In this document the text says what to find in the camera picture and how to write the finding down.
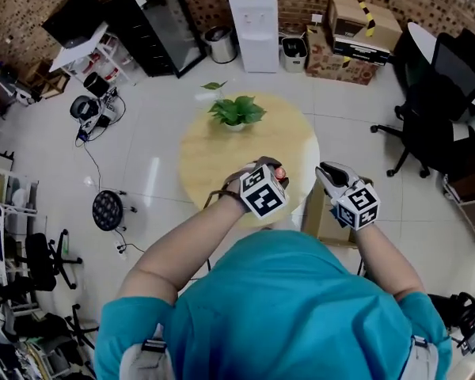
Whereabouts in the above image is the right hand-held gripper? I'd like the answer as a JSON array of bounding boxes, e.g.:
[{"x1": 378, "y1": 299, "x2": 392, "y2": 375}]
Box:
[{"x1": 314, "y1": 161, "x2": 381, "y2": 231}]

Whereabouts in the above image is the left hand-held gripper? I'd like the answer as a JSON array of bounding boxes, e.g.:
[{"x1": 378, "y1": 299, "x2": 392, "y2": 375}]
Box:
[{"x1": 239, "y1": 155, "x2": 291, "y2": 219}]

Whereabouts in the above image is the brown cardboard box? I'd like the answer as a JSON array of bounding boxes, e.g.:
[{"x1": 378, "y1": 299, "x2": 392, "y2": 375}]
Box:
[{"x1": 300, "y1": 176, "x2": 375, "y2": 249}]

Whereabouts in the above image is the person's right forearm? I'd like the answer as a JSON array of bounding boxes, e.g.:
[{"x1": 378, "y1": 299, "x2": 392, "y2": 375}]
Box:
[{"x1": 350, "y1": 222, "x2": 427, "y2": 302}]

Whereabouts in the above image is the person's left forearm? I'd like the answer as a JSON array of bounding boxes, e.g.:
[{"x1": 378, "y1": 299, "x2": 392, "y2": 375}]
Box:
[{"x1": 116, "y1": 196, "x2": 249, "y2": 304}]

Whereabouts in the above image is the red patterned cardboard box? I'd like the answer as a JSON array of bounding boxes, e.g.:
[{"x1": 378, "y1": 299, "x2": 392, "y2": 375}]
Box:
[{"x1": 303, "y1": 24, "x2": 381, "y2": 86}]

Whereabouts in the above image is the white water dispenser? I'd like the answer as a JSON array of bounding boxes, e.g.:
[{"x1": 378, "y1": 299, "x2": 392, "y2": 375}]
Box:
[{"x1": 227, "y1": 0, "x2": 280, "y2": 74}]

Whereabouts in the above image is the cardboard box with striped tape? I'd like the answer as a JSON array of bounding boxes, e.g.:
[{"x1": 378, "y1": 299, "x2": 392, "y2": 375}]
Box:
[{"x1": 325, "y1": 0, "x2": 404, "y2": 55}]

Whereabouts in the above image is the person's left hand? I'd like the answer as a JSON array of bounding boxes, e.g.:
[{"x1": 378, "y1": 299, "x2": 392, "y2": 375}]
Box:
[{"x1": 224, "y1": 171, "x2": 249, "y2": 211}]

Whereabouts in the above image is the round wooden table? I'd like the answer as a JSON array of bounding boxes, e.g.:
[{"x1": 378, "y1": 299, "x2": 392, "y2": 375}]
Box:
[{"x1": 178, "y1": 92, "x2": 321, "y2": 229}]

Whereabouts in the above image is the green potted plant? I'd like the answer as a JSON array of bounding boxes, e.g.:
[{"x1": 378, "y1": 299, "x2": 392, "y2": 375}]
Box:
[{"x1": 200, "y1": 80, "x2": 267, "y2": 133}]

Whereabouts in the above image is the white bin with black lid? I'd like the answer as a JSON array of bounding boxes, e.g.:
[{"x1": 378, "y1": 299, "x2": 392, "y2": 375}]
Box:
[{"x1": 280, "y1": 36, "x2": 309, "y2": 74}]

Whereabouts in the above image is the black high-back office chair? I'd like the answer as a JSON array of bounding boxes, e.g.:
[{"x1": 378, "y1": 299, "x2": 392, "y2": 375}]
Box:
[{"x1": 370, "y1": 28, "x2": 475, "y2": 180}]

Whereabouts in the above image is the person in teal shirt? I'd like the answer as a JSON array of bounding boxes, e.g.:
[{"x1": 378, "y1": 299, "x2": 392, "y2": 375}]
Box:
[{"x1": 93, "y1": 229, "x2": 454, "y2": 380}]

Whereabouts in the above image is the brown wooden cabinet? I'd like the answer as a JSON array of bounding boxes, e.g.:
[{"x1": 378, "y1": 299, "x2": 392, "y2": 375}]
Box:
[{"x1": 443, "y1": 148, "x2": 475, "y2": 253}]

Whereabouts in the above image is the steel trash can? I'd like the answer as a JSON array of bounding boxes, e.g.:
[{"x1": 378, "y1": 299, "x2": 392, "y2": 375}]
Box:
[{"x1": 203, "y1": 25, "x2": 238, "y2": 65}]

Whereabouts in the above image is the white round desk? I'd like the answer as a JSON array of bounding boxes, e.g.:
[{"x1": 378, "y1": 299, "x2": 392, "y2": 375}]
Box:
[{"x1": 405, "y1": 21, "x2": 475, "y2": 134}]

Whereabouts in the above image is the black round stool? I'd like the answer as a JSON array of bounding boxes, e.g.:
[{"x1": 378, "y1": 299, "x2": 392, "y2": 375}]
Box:
[{"x1": 91, "y1": 189, "x2": 138, "y2": 233}]

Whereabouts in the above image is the black glass-door fridge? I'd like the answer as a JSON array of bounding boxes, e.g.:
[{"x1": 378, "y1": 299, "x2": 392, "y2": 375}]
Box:
[{"x1": 102, "y1": 0, "x2": 207, "y2": 79}]

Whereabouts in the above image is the black mesh chair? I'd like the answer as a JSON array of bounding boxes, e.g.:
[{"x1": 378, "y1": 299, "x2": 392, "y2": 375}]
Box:
[{"x1": 427, "y1": 291, "x2": 475, "y2": 355}]

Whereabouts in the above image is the black bucket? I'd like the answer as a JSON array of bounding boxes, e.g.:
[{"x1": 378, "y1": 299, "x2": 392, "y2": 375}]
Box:
[{"x1": 82, "y1": 72, "x2": 110, "y2": 98}]

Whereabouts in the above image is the black headset on floor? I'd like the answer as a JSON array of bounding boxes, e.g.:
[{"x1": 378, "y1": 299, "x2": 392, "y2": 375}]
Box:
[{"x1": 70, "y1": 95, "x2": 100, "y2": 121}]

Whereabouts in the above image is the white shelf cart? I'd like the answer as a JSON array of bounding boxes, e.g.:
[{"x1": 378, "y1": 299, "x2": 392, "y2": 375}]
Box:
[{"x1": 49, "y1": 21, "x2": 139, "y2": 89}]

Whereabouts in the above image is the small wooden crate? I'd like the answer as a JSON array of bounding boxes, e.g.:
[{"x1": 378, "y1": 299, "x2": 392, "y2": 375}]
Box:
[{"x1": 25, "y1": 59, "x2": 70, "y2": 98}]

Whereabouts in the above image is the black armless office chair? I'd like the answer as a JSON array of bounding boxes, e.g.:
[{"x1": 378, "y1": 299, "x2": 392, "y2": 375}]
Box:
[{"x1": 23, "y1": 229, "x2": 84, "y2": 292}]

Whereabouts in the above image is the black monitor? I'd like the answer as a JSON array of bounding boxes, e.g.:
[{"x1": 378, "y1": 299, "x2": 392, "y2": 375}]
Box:
[{"x1": 41, "y1": 0, "x2": 104, "y2": 49}]

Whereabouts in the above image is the white shelving rack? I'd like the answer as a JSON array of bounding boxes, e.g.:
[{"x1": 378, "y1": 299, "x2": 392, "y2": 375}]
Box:
[{"x1": 0, "y1": 148, "x2": 48, "y2": 316}]

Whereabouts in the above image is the black wrist strap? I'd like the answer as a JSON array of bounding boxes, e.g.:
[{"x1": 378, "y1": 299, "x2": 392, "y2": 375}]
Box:
[{"x1": 203, "y1": 174, "x2": 242, "y2": 211}]

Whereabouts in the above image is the black floor cable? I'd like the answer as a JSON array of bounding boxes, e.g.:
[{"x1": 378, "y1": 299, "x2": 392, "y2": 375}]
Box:
[{"x1": 74, "y1": 91, "x2": 127, "y2": 197}]

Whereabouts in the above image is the grey shoulder strap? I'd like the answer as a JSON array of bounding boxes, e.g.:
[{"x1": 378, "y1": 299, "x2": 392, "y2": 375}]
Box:
[
  {"x1": 122, "y1": 325, "x2": 175, "y2": 380},
  {"x1": 409, "y1": 334, "x2": 440, "y2": 380}
]

